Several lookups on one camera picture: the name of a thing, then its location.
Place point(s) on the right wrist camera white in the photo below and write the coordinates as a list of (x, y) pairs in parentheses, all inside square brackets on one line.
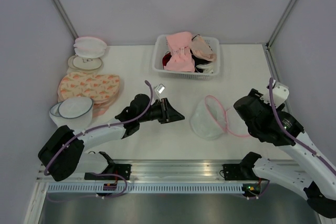
[(278, 93)]

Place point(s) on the white slotted cable duct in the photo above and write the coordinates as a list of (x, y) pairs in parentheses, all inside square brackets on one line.
[(171, 188)]

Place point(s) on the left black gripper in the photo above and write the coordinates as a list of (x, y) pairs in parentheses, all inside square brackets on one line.
[(168, 114)]

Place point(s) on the grey-trimmed white mesh laundry bag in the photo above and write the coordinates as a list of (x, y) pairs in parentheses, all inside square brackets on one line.
[(76, 112)]

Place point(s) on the white mesh laundry bag pink zipper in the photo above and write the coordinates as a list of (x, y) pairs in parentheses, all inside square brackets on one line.
[(210, 120)]

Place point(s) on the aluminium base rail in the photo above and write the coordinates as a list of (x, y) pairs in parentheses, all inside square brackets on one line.
[(158, 171)]

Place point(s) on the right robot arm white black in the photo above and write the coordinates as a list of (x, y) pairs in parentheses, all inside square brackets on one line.
[(265, 119)]

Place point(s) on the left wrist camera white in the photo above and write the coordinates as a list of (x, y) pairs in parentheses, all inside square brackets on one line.
[(159, 91)]

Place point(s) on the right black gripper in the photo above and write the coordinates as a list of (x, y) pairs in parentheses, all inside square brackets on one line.
[(258, 95)]

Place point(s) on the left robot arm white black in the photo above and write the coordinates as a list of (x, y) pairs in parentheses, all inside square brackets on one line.
[(65, 153)]

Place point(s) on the dark red black bra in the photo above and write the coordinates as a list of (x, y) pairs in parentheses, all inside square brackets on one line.
[(166, 61)]

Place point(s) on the white plastic perforated basket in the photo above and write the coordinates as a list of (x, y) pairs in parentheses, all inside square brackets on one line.
[(161, 49)]

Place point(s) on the right aluminium frame post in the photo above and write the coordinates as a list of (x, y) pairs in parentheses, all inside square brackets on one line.
[(283, 18)]

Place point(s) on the pink laundry bag under stack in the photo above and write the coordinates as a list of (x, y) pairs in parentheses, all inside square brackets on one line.
[(100, 109)]

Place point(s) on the pink bra in basket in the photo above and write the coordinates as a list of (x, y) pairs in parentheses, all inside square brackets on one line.
[(178, 45)]

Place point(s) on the beige bra in basket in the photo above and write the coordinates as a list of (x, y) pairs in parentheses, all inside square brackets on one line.
[(201, 50)]

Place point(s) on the left aluminium frame post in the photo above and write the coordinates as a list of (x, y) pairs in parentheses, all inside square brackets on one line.
[(65, 18)]

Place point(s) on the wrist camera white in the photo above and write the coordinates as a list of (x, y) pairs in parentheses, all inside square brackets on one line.
[(278, 93), (159, 91)]

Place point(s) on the carrot print laundry bag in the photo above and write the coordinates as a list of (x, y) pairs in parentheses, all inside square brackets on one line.
[(99, 87)]

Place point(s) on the white bra in basket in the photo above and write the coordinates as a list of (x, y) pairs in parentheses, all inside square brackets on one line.
[(205, 68)]

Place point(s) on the aluminium frame post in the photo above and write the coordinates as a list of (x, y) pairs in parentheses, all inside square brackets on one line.
[(65, 18), (283, 18)]

